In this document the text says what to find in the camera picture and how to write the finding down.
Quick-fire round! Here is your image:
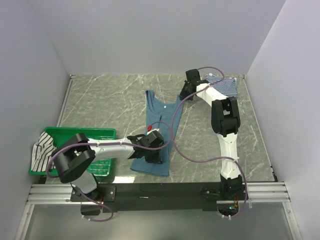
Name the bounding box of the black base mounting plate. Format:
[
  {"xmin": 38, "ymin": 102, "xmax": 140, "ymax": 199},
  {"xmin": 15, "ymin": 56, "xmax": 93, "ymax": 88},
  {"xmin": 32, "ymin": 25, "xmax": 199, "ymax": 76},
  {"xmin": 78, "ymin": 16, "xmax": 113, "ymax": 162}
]
[{"xmin": 69, "ymin": 182, "xmax": 250, "ymax": 216}]

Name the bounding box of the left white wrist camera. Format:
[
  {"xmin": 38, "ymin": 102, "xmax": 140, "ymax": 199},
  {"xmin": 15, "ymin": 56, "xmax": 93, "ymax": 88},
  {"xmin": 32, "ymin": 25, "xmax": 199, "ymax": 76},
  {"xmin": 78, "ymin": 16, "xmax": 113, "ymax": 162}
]
[{"xmin": 147, "ymin": 125, "xmax": 161, "ymax": 135}]

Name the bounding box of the green plastic basket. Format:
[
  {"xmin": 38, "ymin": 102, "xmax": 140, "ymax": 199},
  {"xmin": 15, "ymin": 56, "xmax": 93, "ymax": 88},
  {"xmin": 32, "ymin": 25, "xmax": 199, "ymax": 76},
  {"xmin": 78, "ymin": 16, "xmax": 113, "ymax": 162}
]
[{"xmin": 27, "ymin": 126, "xmax": 117, "ymax": 177}]

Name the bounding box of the blue white striped tank top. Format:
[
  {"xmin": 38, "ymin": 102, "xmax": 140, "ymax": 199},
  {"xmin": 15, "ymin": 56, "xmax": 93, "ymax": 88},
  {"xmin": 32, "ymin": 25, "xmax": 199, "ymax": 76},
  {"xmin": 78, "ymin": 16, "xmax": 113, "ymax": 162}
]
[{"xmin": 205, "ymin": 73, "xmax": 238, "ymax": 98}]

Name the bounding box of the black white striped tank top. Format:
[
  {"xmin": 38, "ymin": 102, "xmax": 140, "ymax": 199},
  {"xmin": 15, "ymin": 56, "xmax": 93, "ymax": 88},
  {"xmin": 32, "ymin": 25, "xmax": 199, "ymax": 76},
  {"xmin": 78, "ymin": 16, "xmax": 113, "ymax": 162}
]
[{"xmin": 30, "ymin": 132, "xmax": 56, "ymax": 173}]

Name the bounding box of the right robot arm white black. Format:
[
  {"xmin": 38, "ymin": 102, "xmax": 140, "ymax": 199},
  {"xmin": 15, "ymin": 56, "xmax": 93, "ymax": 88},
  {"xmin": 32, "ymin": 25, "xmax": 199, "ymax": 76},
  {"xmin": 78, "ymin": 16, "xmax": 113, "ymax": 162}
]
[{"xmin": 179, "ymin": 69, "xmax": 245, "ymax": 200}]

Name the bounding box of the plain blue tank top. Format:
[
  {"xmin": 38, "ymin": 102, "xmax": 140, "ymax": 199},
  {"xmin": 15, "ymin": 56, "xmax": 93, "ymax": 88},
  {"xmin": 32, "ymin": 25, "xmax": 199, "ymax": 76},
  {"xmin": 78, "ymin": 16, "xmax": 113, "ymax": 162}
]
[{"xmin": 130, "ymin": 90, "xmax": 184, "ymax": 177}]

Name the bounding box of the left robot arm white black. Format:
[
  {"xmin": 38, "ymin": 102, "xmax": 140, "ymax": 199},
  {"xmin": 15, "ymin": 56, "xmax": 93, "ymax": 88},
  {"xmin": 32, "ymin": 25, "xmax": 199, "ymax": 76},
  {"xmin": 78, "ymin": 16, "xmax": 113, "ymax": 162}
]
[{"xmin": 51, "ymin": 128, "xmax": 165, "ymax": 201}]

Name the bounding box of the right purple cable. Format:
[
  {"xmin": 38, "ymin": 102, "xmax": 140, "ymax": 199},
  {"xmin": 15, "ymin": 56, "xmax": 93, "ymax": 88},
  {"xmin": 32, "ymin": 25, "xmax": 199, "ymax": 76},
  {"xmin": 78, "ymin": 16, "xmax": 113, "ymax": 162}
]
[{"xmin": 171, "ymin": 66, "xmax": 250, "ymax": 221}]

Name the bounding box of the aluminium rail frame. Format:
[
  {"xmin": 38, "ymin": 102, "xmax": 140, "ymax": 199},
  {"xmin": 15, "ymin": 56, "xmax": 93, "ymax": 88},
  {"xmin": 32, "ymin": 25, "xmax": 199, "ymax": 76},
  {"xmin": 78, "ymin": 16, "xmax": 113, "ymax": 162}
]
[{"xmin": 16, "ymin": 182, "xmax": 302, "ymax": 240}]

